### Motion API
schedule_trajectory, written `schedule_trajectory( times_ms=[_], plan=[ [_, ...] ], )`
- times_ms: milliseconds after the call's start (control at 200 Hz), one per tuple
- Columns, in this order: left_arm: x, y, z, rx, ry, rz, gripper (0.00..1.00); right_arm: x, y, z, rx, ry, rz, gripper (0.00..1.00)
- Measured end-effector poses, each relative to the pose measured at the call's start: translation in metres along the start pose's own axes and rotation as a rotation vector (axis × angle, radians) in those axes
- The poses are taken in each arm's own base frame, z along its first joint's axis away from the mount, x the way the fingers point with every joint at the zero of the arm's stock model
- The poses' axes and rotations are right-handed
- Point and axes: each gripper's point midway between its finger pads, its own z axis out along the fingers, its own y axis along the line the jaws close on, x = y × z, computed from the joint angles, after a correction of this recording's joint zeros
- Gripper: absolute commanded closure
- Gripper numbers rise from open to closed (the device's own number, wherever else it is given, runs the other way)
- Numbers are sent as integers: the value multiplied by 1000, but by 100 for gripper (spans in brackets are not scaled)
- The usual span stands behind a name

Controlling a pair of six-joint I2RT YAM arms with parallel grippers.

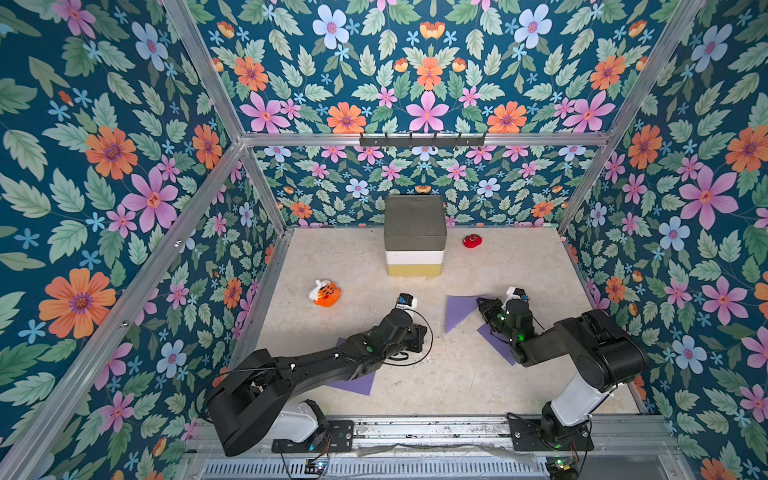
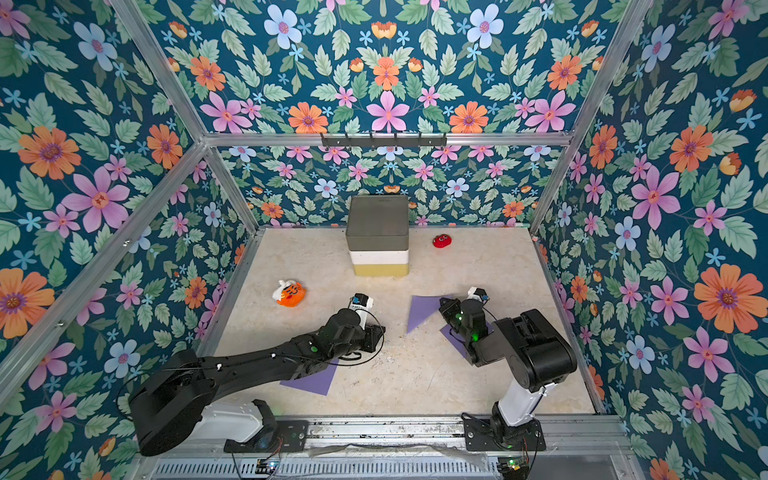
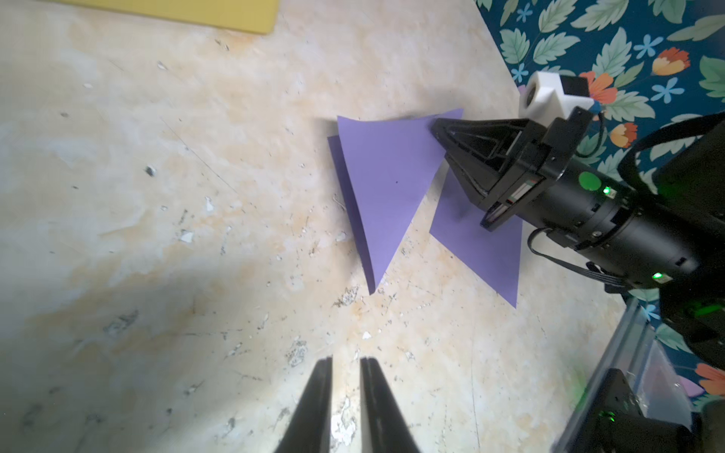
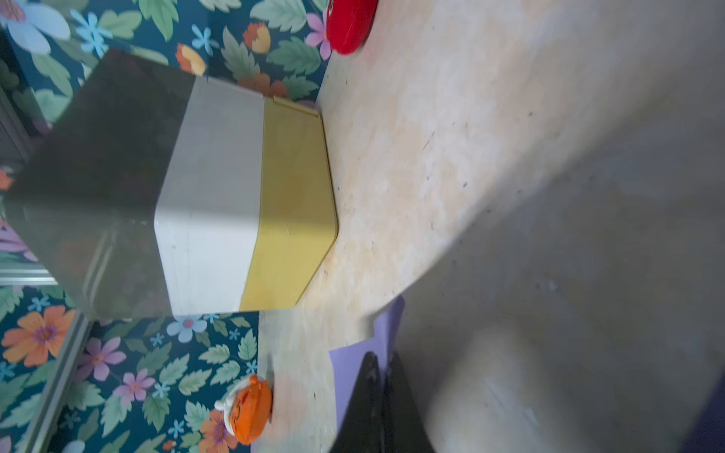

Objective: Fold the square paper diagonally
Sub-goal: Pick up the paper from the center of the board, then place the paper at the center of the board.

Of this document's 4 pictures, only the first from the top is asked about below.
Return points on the purple paper square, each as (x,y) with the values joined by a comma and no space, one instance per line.
(500,345)
(361,386)
(457,309)

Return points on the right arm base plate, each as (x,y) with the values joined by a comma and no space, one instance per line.
(547,434)

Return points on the grey wall hook rail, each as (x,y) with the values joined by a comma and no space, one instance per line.
(438,140)

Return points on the small red toy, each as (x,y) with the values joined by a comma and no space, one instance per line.
(472,241)

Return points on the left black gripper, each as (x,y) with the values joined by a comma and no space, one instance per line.
(416,342)

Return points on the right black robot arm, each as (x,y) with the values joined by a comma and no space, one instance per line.
(604,355)

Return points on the orange tiger plush toy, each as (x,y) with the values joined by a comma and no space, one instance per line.
(325,293)

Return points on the white ventilation grille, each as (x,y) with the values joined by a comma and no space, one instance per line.
(375,468)

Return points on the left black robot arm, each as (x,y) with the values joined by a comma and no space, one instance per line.
(248,400)

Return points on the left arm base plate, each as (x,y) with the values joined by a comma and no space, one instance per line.
(335,437)

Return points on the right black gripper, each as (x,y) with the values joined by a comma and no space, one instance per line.
(496,309)

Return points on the grey white yellow stacked box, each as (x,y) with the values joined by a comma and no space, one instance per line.
(415,235)

